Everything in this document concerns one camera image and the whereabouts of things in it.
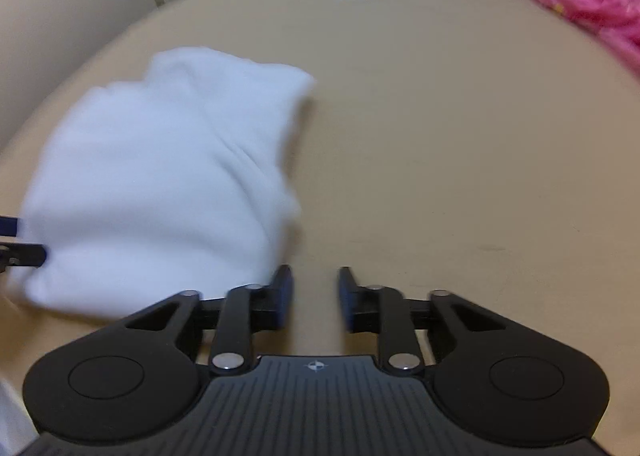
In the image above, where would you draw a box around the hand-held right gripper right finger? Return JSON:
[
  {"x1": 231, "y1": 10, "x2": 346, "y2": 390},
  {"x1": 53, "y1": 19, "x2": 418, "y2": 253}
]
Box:
[{"x1": 338, "y1": 265, "x2": 507, "y2": 378}]

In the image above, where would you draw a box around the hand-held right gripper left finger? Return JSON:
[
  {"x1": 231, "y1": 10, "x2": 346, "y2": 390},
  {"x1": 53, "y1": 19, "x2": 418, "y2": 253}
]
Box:
[{"x1": 125, "y1": 265, "x2": 294, "y2": 377}]

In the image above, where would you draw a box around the white long-sleeve sweatshirt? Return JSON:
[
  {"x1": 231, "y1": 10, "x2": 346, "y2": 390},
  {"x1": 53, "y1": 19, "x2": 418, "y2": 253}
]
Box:
[{"x1": 10, "y1": 46, "x2": 318, "y2": 321}]

